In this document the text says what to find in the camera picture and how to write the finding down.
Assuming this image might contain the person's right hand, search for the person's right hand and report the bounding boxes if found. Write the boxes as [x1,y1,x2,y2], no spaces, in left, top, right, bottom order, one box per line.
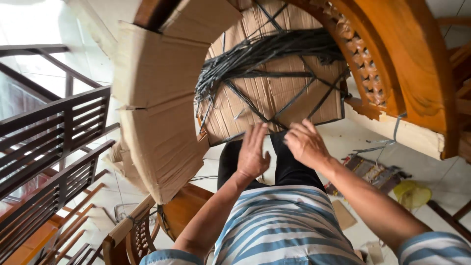
[283,119,332,170]

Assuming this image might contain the person's left hand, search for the person's left hand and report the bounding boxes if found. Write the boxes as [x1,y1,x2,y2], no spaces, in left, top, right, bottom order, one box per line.
[236,122,271,180]

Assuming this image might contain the black trousers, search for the black trousers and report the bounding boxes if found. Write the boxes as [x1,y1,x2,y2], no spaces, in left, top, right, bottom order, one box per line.
[217,131,326,192]

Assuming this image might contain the corrugated cardboard seat sheet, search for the corrugated cardboard seat sheet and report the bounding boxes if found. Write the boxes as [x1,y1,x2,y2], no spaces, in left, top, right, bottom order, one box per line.
[197,0,350,146]

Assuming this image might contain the woven patterned mat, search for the woven patterned mat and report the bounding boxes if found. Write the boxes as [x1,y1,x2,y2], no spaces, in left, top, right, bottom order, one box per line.
[324,154,412,196]

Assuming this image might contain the flat cardboard scrap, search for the flat cardboard scrap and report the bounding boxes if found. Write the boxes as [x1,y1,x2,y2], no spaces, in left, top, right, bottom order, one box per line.
[331,199,357,230]

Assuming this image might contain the blue white striped shirt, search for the blue white striped shirt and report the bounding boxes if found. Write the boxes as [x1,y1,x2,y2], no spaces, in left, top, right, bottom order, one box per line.
[140,185,471,265]

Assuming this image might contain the large carved wooden chair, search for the large carved wooden chair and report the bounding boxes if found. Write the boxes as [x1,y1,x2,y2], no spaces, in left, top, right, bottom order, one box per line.
[133,0,460,160]

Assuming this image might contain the yellow green plastic fan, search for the yellow green plastic fan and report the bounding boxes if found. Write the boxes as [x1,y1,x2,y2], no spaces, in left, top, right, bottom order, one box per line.
[393,180,433,210]

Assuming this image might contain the small carved wooden chair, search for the small carved wooden chair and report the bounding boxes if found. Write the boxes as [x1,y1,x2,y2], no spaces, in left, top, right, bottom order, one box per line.
[103,183,214,265]

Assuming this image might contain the small cardboard scrap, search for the small cardboard scrap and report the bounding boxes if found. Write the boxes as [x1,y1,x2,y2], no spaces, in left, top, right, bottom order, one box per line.
[362,241,385,265]

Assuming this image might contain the brown cardboard armrest wrapping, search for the brown cardboard armrest wrapping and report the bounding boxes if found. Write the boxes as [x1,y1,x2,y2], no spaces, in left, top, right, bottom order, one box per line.
[110,0,243,205]

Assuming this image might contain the stacked brown wooden furniture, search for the stacked brown wooden furniture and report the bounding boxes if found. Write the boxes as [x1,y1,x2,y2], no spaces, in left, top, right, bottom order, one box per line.
[436,16,471,162]

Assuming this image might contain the light brown slatted wooden chair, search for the light brown slatted wooden chair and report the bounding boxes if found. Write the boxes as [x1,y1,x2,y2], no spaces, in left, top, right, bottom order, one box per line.
[37,183,107,265]

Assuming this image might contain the dark slatted wooden furniture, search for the dark slatted wooden furniture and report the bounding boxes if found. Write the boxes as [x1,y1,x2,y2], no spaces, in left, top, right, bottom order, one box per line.
[0,44,120,265]

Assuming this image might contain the black crossed tying strap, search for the black crossed tying strap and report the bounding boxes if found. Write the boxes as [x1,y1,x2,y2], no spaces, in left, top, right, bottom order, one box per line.
[199,0,352,146]

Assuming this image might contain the bundle of black plastic straps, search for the bundle of black plastic straps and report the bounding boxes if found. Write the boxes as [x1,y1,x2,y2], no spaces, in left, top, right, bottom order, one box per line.
[195,29,344,107]

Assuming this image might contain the grey plastic strap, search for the grey plastic strap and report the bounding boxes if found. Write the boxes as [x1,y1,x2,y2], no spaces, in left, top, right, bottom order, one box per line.
[353,112,407,154]

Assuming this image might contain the cardboard rail wrapping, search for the cardboard rail wrapping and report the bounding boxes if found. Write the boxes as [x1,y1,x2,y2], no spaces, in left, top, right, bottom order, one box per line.
[344,103,446,160]

